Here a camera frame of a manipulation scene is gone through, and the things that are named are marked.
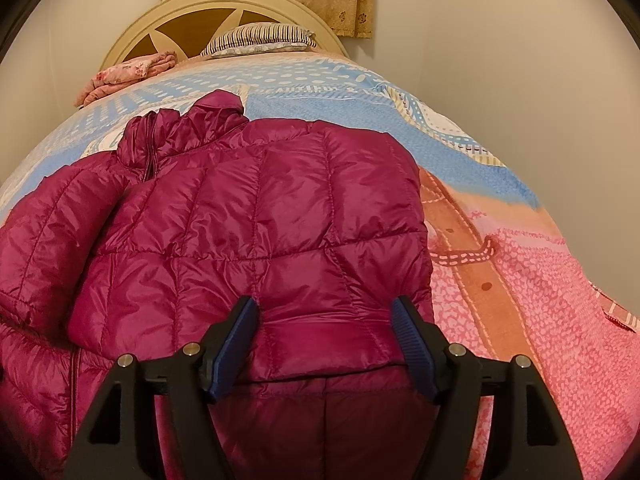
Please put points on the folded pink floral blanket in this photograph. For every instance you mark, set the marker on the folded pink floral blanket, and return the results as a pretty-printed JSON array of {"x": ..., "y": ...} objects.
[{"x": 122, "y": 75}]

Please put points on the cream wooden headboard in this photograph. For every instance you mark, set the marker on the cream wooden headboard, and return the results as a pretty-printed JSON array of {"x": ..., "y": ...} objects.
[{"x": 186, "y": 26}]

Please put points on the magenta quilted down jacket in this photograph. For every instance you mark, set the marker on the magenta quilted down jacket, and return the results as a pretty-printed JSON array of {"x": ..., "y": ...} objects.
[{"x": 140, "y": 249}]

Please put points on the striped pillow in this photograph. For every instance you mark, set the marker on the striped pillow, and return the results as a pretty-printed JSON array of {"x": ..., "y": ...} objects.
[{"x": 260, "y": 37}]

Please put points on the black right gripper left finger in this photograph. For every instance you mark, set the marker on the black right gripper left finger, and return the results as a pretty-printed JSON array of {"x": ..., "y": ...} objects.
[{"x": 150, "y": 419}]

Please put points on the pink and blue bedspread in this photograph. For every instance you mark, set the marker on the pink and blue bedspread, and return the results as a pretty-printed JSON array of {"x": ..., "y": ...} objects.
[{"x": 503, "y": 280}]

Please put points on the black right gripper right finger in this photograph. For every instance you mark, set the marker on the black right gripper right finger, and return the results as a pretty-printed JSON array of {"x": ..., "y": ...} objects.
[{"x": 527, "y": 436}]

